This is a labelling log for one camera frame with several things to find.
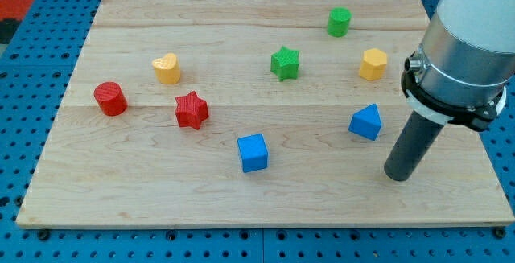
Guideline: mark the blue cube block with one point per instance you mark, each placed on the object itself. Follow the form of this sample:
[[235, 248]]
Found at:
[[253, 153]]

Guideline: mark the green star block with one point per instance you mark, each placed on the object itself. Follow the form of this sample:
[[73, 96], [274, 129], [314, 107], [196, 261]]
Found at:
[[285, 63]]

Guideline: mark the yellow hexagon block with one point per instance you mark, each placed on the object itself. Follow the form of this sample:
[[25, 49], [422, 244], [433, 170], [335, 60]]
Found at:
[[373, 64]]

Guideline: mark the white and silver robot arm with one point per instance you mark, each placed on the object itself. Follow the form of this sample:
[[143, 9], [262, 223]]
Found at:
[[459, 71]]

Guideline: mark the blue triangular prism block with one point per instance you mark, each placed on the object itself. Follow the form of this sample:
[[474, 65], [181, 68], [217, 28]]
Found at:
[[366, 122]]

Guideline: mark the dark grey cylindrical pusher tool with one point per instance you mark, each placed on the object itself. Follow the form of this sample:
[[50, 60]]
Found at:
[[412, 144]]

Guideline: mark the red cylinder block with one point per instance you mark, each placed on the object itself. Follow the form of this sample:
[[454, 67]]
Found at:
[[110, 98]]

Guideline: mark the wooden board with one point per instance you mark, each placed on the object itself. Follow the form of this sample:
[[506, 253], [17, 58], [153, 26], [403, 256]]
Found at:
[[140, 170]]

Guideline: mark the red star block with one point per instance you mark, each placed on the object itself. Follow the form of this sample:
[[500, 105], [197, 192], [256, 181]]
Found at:
[[191, 110]]

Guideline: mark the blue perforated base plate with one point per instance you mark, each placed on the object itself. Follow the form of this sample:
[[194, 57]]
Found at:
[[36, 64]]

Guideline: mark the yellow heart block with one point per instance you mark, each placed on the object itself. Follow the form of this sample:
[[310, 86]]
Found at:
[[167, 69]]

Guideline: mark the green cylinder block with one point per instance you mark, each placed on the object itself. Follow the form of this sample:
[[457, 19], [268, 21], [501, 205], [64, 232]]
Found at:
[[338, 21]]

